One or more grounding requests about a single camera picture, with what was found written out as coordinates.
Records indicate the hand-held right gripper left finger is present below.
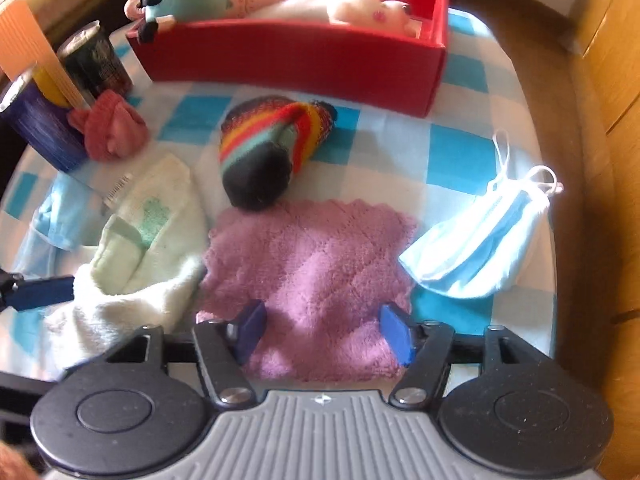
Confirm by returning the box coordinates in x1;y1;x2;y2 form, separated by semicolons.
99;301;267;407

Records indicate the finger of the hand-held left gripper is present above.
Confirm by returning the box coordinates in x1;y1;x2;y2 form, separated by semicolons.
0;272;76;313

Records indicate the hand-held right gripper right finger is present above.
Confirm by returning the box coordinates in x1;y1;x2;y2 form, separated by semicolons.
379;302;548;408

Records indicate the blue face mask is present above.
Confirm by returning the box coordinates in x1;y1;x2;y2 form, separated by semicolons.
31;174;108;252
398;129;565;300

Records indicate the purple fleece cloth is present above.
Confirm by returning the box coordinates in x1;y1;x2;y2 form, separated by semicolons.
195;199;420;382

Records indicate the pale green towel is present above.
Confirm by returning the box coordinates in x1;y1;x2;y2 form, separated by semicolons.
42;152;210;378

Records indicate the rainbow striped knit glove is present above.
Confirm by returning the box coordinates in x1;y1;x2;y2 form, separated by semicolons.
219;97;339;212

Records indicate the pink knit hat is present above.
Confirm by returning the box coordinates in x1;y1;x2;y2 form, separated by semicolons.
67;91;151;163

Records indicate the red cardboard box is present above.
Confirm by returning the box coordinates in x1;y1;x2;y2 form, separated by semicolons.
125;0;450;118

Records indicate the cream pink plush toy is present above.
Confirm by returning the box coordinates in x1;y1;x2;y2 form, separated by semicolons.
326;0;423;38

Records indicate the person's left hand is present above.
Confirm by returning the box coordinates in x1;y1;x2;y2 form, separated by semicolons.
0;442;38;480

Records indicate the white tube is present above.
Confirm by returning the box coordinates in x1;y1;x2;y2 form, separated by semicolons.
101;171;135;207

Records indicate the blue drink can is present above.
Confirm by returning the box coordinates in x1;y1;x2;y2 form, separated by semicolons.
0;72;91;173

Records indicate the yellow container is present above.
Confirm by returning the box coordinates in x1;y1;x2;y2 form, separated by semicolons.
31;65;76;108

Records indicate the dark green drink can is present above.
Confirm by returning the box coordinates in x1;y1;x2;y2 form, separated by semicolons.
56;21;135;108

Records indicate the wooden wardrobe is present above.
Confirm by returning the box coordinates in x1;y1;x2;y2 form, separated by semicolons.
560;0;640;480

